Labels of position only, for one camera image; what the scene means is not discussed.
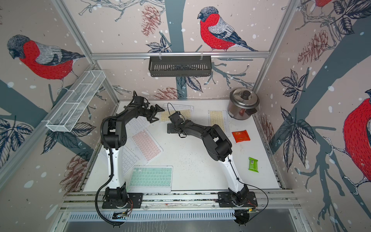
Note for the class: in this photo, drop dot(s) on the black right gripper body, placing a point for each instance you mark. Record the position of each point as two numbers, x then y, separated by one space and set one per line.
173 128

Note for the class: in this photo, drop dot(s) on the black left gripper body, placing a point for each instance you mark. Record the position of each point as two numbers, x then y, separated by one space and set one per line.
148 113

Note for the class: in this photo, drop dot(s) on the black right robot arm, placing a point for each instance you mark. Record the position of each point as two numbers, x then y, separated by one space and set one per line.
218 146

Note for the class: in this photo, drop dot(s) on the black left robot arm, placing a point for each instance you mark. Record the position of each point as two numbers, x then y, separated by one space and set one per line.
113 137

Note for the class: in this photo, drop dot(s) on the white keyboard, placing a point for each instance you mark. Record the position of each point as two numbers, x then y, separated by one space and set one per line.
136 125
129 159

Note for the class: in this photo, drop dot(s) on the green keyboard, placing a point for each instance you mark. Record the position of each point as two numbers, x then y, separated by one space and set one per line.
151 179

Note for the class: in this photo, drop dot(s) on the red small packet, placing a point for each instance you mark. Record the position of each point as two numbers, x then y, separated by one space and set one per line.
241 136

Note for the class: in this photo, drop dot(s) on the steel rice cooker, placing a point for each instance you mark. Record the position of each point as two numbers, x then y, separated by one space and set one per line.
243 104

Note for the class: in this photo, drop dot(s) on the green small packet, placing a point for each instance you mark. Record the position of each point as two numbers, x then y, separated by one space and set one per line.
253 165

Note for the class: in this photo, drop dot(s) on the black hanging wire basket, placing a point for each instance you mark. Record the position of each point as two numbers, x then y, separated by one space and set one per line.
180 66

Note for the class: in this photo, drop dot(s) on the white wire mesh basket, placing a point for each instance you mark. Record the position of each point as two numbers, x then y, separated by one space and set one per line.
77 100

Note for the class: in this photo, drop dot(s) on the aluminium frame rail base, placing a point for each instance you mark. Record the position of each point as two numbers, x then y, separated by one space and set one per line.
188 200

